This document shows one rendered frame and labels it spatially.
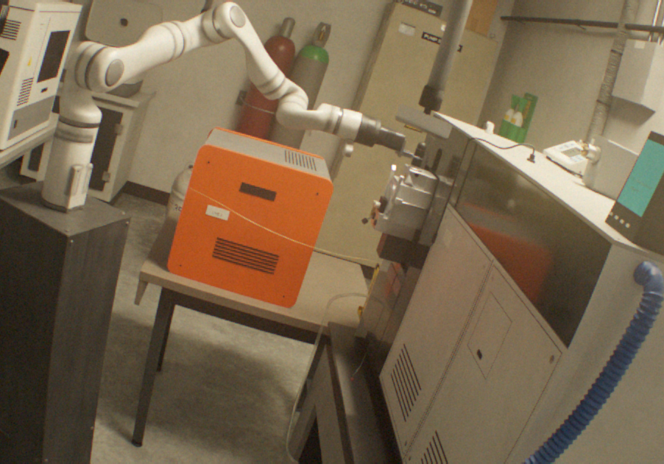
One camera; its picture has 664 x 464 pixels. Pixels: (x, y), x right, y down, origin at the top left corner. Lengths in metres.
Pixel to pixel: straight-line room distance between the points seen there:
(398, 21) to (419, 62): 0.32
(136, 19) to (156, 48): 3.71
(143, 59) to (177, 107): 3.90
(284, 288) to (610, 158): 1.17
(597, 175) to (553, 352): 0.66
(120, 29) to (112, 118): 0.81
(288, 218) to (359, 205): 2.83
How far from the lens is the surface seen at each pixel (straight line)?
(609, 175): 1.59
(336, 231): 5.06
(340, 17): 5.22
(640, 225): 0.99
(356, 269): 2.90
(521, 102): 4.43
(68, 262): 1.31
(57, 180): 1.37
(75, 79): 1.35
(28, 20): 2.35
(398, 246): 1.88
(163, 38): 1.45
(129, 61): 1.36
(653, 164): 1.03
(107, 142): 4.72
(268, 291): 2.28
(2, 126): 2.41
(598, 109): 3.43
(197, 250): 2.25
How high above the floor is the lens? 1.55
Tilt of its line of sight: 15 degrees down
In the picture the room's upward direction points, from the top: 19 degrees clockwise
